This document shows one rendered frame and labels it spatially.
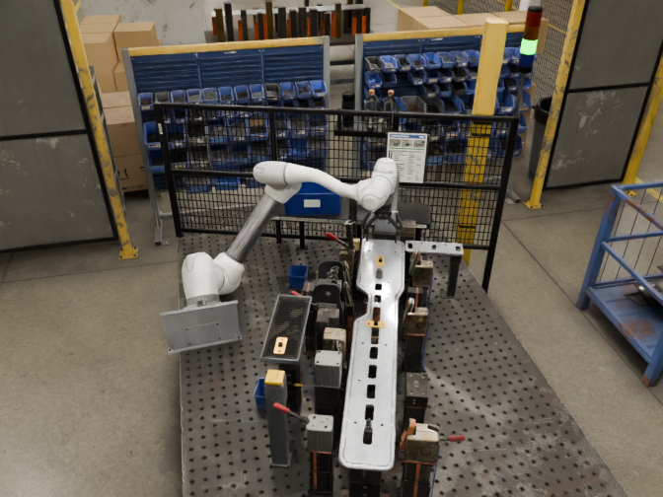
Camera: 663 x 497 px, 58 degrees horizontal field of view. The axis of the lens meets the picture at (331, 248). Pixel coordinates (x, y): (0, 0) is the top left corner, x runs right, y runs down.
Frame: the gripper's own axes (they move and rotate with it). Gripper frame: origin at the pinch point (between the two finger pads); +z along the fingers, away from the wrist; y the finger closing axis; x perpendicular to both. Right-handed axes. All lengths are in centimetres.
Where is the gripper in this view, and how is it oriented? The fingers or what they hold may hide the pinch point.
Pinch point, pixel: (381, 239)
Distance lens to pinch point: 287.2
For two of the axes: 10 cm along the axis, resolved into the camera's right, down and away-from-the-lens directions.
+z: 0.0, 8.3, 5.6
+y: 9.9, 0.6, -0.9
